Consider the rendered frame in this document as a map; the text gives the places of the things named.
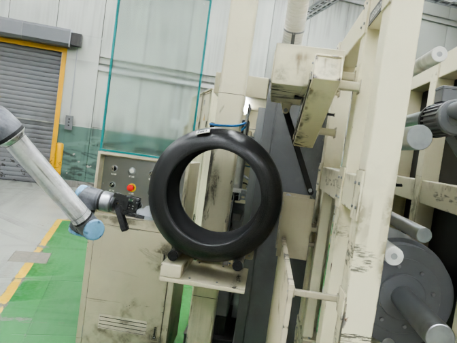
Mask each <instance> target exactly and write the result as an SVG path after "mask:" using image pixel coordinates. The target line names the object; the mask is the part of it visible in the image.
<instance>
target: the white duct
mask: <svg viewBox="0 0 457 343"><path fill-rule="evenodd" d="M308 7H309V0H288V4H287V9H286V19H285V24H284V34H283V40H282V43H283V44H290V43H291V38H292V32H293V33H296V35H295V39H294V45H300V46H302V43H303V36H304V32H305V24H306V19H307V11H308Z"/></svg>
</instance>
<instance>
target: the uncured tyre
mask: <svg viewBox="0 0 457 343"><path fill-rule="evenodd" d="M204 129H210V132H209V133H201V134H196V131H200V130H204ZM195 134H196V135H195ZM214 149H223V150H227V151H230V152H233V153H235V154H236V155H238V156H240V157H241V158H242V159H243V160H244V161H246V162H247V163H248V164H249V166H250V167H251V168H252V169H253V171H254V173H255V174H256V177H257V178H258V182H259V185H260V191H261V203H260V206H259V208H258V210H257V212H256V213H255V215H254V216H253V217H252V219H251V220H250V221H249V222H247V223H246V224H245V225H244V226H242V227H240V228H238V229H235V230H232V231H226V232H216V231H210V230H207V229H204V228H202V227H200V226H199V225H198V224H196V223H195V222H194V221H193V220H192V219H191V218H190V217H189V216H188V215H187V213H186V212H185V210H184V208H183V205H182V202H181V199H180V181H181V178H182V174H183V173H184V170H185V169H186V167H187V166H188V164H189V163H190V162H191V161H192V160H193V159H194V158H195V157H197V156H199V155H200V154H202V153H204V152H207V151H208V150H214ZM148 198H149V205H150V211H151V214H152V218H153V220H154V222H155V225H156V226H157V228H158V230H159V231H160V233H161V234H162V236H163V237H164V238H165V239H166V240H167V241H168V243H170V245H172V246H173V247H174V248H175V249H177V250H178V251H180V252H182V253H183V254H185V255H187V256H189V257H192V258H194V259H198V260H201V261H208V262H224V261H232V260H235V259H238V258H241V257H243V256H245V255H247V254H249V253H251V252H252V251H254V250H255V249H257V248H258V247H259V246H260V245H261V244H262V243H263V242H264V241H265V240H266V239H267V238H268V237H269V236H270V234H271V232H272V231H273V229H274V228H275V226H276V224H277V221H278V219H279V217H280V212H281V209H282V200H283V190H282V181H281V178H280V174H279V172H278V170H277V167H276V165H275V163H274V161H273V159H272V158H271V156H270V155H269V153H268V152H267V151H266V150H265V149H264V148H263V147H262V146H261V145H260V144H259V143H258V142H256V141H255V140H253V139H252V138H251V137H249V136H247V135H245V134H243V133H241V132H238V131H235V130H232V129H227V128H222V127H209V128H203V129H197V130H195V131H191V132H190V133H187V134H185V135H183V136H182V137H179V138H178V139H176V141H174V142H173V143H172V144H170V145H169V146H168V147H167V148H166V149H165V151H164V152H163V153H162V155H161V156H160V157H159V159H158V161H157V162H156V164H155V166H154V169H153V171H152V175H151V178H150V183H149V190H148Z"/></svg>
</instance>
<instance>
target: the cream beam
mask: <svg viewBox="0 0 457 343"><path fill-rule="evenodd" d="M316 54H329V55H335V56H342V57H343V64H344V60H345V50H335V49H328V48H317V47H311V46H300V45H294V44H282V43H277V45H276V50H275V52H274V60H273V69H272V74H271V83H270V86H271V89H270V93H271V96H270V98H271V102H276V103H281V102H287V103H292V104H293V105H300V104H301V99H295V98H294V96H295V95H298V96H299V97H303V98H304V94H305V91H306V90H307V85H308V81H309V77H310V71H311V66H312V65H313V64H312V62H313V61H314V58H315V55H316Z"/></svg>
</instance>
